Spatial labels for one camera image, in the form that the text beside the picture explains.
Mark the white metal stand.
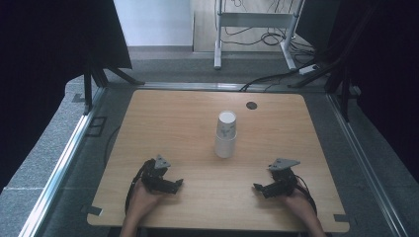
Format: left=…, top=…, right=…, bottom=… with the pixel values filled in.
left=213, top=0, right=306, bottom=71

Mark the left hand-held gripper black cable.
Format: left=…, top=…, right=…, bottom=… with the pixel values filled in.
left=124, top=158, right=156, bottom=215

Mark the grey tape strip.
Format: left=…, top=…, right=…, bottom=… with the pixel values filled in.
left=80, top=203, right=104, bottom=217

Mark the right hand-held gripper black cable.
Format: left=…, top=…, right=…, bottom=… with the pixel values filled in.
left=293, top=173, right=318, bottom=215

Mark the tangle of black floor cables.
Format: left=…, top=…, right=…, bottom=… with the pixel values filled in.
left=220, top=0, right=316, bottom=64

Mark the black metal stand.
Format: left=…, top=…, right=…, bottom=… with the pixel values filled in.
left=288, top=57, right=354, bottom=123

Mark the stack of white paper cups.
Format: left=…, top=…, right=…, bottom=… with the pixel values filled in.
left=213, top=110, right=238, bottom=159

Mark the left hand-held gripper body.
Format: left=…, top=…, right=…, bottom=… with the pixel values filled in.
left=140, top=153, right=172, bottom=194

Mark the person's right hand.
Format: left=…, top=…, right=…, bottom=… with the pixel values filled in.
left=280, top=188, right=316, bottom=222

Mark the white power strip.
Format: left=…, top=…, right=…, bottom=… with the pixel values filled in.
left=297, top=63, right=320, bottom=76

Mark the black floor cable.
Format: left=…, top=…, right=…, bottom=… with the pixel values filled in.
left=239, top=70, right=302, bottom=93

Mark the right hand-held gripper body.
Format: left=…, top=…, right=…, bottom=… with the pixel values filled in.
left=267, top=157, right=301, bottom=198

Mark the black curtain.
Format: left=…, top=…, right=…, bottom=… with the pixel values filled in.
left=295, top=0, right=419, bottom=185
left=0, top=0, right=133, bottom=195

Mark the black tripod stand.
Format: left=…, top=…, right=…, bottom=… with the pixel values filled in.
left=82, top=54, right=146, bottom=117

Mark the aluminium floor rail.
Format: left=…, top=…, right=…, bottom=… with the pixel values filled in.
left=18, top=87, right=107, bottom=237
left=325, top=93, right=410, bottom=237

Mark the hand-held gripper black cable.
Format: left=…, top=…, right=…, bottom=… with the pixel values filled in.
left=124, top=158, right=156, bottom=215
left=293, top=173, right=318, bottom=215

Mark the person's left hand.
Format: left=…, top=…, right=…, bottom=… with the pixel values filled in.
left=129, top=180, right=166, bottom=219

